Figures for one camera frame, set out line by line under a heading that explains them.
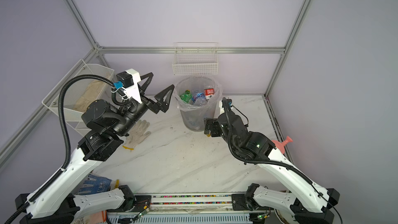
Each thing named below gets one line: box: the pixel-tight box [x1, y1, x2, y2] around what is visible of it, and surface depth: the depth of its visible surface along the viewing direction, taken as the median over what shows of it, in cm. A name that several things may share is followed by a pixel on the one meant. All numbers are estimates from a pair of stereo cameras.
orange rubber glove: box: [73, 210, 108, 224], surface depth 70 cm
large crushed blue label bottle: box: [191, 92, 208, 107], surface depth 93 cm
